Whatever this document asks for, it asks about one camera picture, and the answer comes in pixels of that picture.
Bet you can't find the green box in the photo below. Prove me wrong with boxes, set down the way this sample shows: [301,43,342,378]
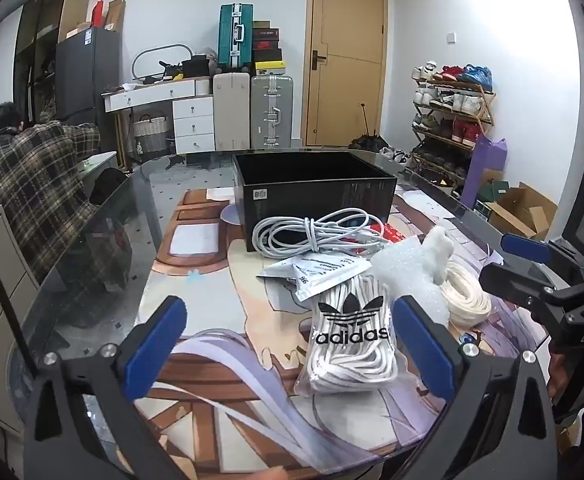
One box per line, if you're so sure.
[474,180,510,216]

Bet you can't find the teal suitcase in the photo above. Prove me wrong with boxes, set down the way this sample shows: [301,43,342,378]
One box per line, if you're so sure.
[217,3,254,73]

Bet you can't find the beige suitcase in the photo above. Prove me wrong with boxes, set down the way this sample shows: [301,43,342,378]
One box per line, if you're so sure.
[213,72,251,152]

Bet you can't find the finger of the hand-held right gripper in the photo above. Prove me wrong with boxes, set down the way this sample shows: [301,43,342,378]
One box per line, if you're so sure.
[501,233,584,272]
[478,262,584,324]

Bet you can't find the cream rope coil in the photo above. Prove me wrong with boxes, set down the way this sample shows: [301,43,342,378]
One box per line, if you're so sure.
[439,260,493,331]

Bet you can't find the collection of racked shoes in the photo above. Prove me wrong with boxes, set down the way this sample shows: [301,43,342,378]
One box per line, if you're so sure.
[412,61,494,186]

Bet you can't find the purple bag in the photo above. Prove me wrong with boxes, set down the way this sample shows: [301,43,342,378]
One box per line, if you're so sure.
[461,132,508,211]

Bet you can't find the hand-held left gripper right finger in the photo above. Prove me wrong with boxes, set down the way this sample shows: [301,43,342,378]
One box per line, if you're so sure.
[393,295,560,480]

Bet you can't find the white dresser desk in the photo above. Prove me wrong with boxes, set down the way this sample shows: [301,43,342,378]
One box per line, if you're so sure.
[102,77,217,156]

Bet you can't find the open brown cardboard box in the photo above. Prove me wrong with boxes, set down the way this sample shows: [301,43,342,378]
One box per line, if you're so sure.
[487,182,559,241]

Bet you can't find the white foam piece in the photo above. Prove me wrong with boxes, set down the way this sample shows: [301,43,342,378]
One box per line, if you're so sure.
[372,225,455,326]

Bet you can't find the black umbrella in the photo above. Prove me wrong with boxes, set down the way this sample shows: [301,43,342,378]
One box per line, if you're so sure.
[349,103,393,151]

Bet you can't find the wooden door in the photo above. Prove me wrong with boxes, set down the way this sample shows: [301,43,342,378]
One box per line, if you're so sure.
[304,0,389,150]

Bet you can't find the black cardboard box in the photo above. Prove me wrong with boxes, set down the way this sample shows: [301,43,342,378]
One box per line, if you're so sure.
[232,150,399,253]

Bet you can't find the white coiled cable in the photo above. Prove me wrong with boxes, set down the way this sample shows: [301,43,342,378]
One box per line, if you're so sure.
[252,208,390,261]

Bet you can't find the clear bag of white laces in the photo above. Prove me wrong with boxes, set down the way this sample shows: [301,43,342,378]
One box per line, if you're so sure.
[293,272,400,397]

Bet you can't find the wooden shoe rack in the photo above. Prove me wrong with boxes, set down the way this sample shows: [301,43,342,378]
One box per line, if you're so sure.
[411,62,497,192]

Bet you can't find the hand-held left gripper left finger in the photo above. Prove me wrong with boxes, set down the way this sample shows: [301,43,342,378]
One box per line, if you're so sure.
[22,295,189,480]

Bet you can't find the pile of floor shoes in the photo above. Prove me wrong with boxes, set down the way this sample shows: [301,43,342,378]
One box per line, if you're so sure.
[379,146,413,164]

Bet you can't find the black bag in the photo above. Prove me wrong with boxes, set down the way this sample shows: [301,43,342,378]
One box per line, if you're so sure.
[182,57,211,79]

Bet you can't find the flat brown cardboard carton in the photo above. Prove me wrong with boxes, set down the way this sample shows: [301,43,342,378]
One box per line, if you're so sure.
[104,0,126,31]

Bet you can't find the black refrigerator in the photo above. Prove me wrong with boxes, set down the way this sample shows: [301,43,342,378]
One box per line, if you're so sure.
[55,27,121,141]

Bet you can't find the silver foil medicine packet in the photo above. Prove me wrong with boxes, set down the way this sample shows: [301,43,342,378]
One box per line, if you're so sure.
[257,252,373,303]

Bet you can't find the oval mirror frame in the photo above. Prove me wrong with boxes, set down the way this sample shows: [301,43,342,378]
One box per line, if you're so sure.
[132,44,195,81]

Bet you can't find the red packet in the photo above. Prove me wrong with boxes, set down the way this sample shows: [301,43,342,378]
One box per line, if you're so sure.
[322,220,405,257]

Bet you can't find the silver suitcase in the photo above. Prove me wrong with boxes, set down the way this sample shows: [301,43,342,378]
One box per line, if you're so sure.
[250,74,295,150]

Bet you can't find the printed desk mat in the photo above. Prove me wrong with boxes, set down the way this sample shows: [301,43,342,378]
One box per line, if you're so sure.
[102,187,558,476]

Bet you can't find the open wardrobe shelving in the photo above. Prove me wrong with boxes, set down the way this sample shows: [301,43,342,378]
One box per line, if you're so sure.
[14,0,92,126]

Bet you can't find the wicker basket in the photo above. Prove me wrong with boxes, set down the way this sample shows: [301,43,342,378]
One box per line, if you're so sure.
[132,115,169,156]

